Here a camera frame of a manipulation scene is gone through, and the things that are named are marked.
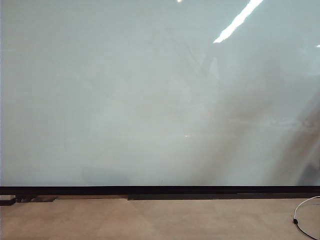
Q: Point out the large glass whiteboard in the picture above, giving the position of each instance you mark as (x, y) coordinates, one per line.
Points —
(100, 100)

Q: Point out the black and white foot block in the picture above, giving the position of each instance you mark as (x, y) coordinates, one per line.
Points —
(7, 200)

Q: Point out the black whiteboard frame rail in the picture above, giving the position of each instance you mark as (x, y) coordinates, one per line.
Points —
(150, 190)

